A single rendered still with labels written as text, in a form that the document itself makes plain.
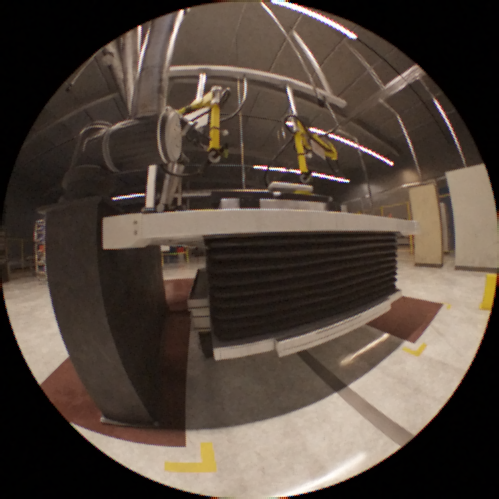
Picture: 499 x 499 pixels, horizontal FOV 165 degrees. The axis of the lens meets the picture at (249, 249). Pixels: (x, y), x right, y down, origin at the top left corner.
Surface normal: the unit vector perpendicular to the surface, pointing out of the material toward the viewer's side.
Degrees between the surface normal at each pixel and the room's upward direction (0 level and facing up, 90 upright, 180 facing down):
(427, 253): 90
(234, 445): 0
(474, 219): 90
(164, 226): 90
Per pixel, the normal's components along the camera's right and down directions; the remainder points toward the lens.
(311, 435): -0.06, -1.00
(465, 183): -0.96, 0.07
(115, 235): 0.25, 0.00
